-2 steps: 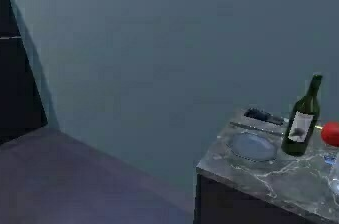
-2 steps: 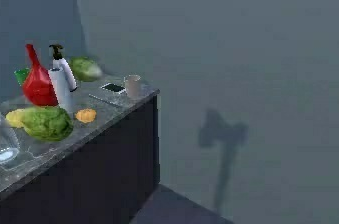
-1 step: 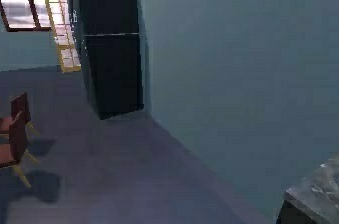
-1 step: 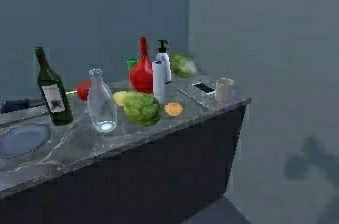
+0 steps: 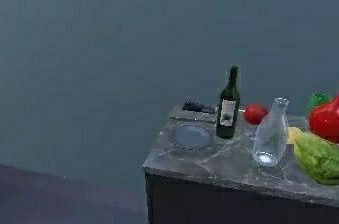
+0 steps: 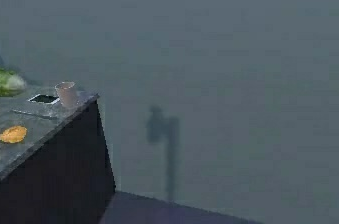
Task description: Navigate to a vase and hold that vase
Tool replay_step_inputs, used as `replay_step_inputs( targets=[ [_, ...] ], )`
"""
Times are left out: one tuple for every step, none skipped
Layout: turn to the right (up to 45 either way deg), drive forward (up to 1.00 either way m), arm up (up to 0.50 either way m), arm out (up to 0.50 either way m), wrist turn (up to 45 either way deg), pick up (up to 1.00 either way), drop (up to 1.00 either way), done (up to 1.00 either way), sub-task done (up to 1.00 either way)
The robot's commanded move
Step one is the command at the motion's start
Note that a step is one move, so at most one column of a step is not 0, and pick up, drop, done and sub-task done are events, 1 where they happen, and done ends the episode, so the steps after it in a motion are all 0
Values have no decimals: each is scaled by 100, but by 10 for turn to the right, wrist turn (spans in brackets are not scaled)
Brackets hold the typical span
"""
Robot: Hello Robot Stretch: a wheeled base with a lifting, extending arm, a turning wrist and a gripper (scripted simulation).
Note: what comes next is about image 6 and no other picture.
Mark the white cup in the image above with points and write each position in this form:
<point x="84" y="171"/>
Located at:
<point x="67" y="94"/>

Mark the dark cabinet with grey worktop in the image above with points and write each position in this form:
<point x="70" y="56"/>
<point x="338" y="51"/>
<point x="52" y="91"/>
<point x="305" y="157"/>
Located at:
<point x="60" y="166"/>

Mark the grey knife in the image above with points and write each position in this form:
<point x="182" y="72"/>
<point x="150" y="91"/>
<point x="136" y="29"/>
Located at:
<point x="33" y="114"/>

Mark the green lettuce head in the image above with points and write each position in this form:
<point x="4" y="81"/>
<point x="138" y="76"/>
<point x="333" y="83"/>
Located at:
<point x="1" y="81"/>

